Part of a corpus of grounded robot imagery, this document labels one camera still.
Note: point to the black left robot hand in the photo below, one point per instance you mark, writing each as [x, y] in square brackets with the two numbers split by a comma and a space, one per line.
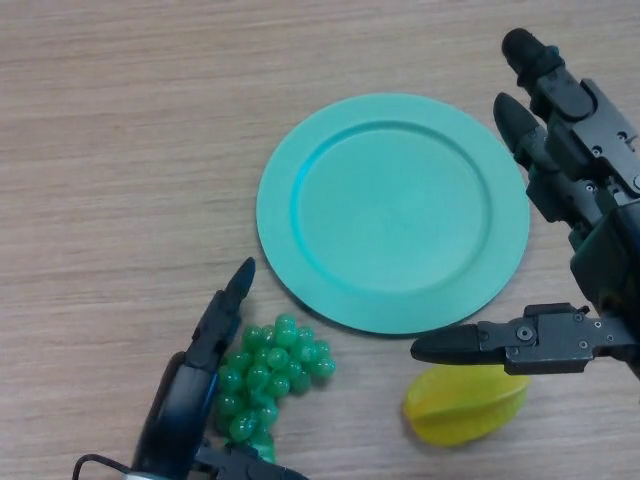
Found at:
[175, 400]

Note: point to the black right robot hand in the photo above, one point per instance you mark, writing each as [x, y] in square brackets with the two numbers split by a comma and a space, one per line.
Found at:
[545, 342]

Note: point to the green grapes bunch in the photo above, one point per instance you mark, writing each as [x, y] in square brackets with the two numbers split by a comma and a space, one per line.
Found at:
[280, 360]

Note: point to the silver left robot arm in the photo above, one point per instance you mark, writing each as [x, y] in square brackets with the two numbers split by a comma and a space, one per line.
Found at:
[150, 476]

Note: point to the green round plate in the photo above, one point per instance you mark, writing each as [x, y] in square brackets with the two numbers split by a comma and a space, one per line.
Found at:
[392, 215]

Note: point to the yellow starfruit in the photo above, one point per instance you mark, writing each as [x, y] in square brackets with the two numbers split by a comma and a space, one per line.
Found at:
[465, 407]

